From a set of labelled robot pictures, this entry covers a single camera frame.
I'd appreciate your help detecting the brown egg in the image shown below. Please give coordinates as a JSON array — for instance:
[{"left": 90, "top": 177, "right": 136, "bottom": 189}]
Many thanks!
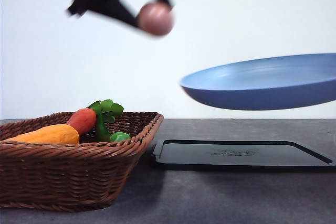
[{"left": 136, "top": 2, "right": 174, "bottom": 36}]

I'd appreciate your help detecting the blue plate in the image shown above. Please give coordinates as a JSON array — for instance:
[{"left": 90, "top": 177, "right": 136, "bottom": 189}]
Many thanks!
[{"left": 180, "top": 53, "right": 336, "bottom": 110}]

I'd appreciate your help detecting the brown wicker basket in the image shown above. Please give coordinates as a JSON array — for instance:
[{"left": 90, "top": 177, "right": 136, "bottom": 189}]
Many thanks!
[{"left": 0, "top": 111, "right": 164, "bottom": 212}]

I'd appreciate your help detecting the orange toy carrot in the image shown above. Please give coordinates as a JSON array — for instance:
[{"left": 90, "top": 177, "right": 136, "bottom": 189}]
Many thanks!
[{"left": 66, "top": 99, "right": 123, "bottom": 135}]

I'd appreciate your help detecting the green toy vegetable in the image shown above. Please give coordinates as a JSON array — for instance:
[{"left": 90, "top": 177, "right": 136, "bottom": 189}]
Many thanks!
[{"left": 97, "top": 114, "right": 131, "bottom": 142}]

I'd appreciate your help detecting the yellow toy vegetable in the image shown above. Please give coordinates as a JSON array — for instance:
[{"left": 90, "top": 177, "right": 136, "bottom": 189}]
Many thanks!
[{"left": 3, "top": 124, "right": 80, "bottom": 144}]

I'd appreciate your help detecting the black tray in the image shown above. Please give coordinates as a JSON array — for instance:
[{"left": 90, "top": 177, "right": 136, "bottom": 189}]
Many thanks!
[{"left": 153, "top": 139, "right": 336, "bottom": 171}]

